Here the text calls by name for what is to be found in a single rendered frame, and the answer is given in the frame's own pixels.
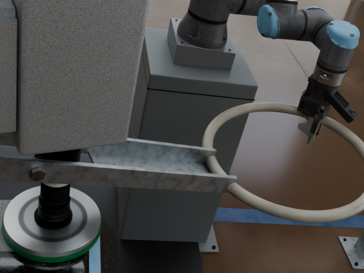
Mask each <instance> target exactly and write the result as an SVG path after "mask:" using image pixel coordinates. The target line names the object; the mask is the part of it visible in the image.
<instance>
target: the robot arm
mask: <svg viewBox="0 0 364 273"><path fill-rule="evenodd" d="M297 4H298V0H190V4H189V7H188V11H187V13H186V14H185V16H184V17H183V19H182V20H181V21H180V23H179V25H178V29H177V32H178V34H179V36H180V37H181V38H182V39H184V40H185V41H186V42H188V43H190V44H192V45H195V46H198V47H202V48H208V49H217V48H221V47H223V46H225V45H226V42H227V39H228V30H227V21H228V18H229V14H236V15H248V16H257V28H258V31H259V33H260V34H261V35H262V36H263V37H267V38H271V39H284V40H296V41H308V42H312V43H313V44H314V45H315V46H316V47H317V48H318V49H319V50H320V53H319V56H318V59H317V62H316V66H315V69H314V72H313V73H312V75H311V76H309V78H308V81H309V83H308V86H307V89H306V90H305V91H304V92H303V93H302V96H301V99H300V102H299V104H298V108H297V111H300V112H302V113H303V114H305V115H307V116H309V115H311V117H309V118H308V119H306V120H307V122H302V123H299V124H298V128H299V130H301V131H302V132H303V133H305V134H306V135H307V136H308V141H307V143H308V144H309V143H311V142H312V141H313V140H314V139H315V136H317V135H318V134H319V133H320V131H321V129H322V127H323V125H322V124H320V123H321V122H320V121H321V120H322V119H323V118H324V117H325V116H327V115H328V113H329V110H330V108H331V106H333V107H334V109H335V110H336V111H337V112H338V113H339V114H340V115H341V116H342V117H343V118H344V119H345V120H346V122H347V123H351V122H352V121H354V119H355V118H356V117H357V116H358V112H357V111H356V110H355V109H354V108H353V107H352V106H351V104H350V103H349V102H348V101H347V100H346V99H345V98H344V97H343V96H342V95H341V94H340V93H339V92H338V90H337V88H338V86H340V85H342V84H343V82H344V79H345V77H346V73H347V70H348V68H349V65H350V62H351V60H352V57H353V54H354V51H355V48H356V47H357V45H358V42H359V37H360V32H359V30H358V28H357V27H356V26H355V25H352V24H351V23H349V22H346V21H342V20H334V19H333V18H332V17H331V16H329V15H328V14H327V13H326V12H325V11H324V10H323V9H321V8H318V7H315V6H311V7H308V8H305V9H304V10H303V9H298V8H297ZM312 116H314V117H312Z"/></svg>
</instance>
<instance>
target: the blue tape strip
mask: <svg viewBox="0 0 364 273"><path fill-rule="evenodd" d="M89 273H101V261H100V236H99V239H98V240H97V242H96V243H95V245H94V246H93V247H92V248H91V249H90V250H89Z"/></svg>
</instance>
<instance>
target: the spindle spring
mask: <svg viewBox="0 0 364 273"><path fill-rule="evenodd" d="M69 194H70V184H68V185H66V186H63V187H50V186H47V185H45V184H44V183H41V193H40V199H41V201H42V202H43V203H44V204H46V205H49V206H60V205H63V204H64V203H66V202H67V201H68V199H69Z"/></svg>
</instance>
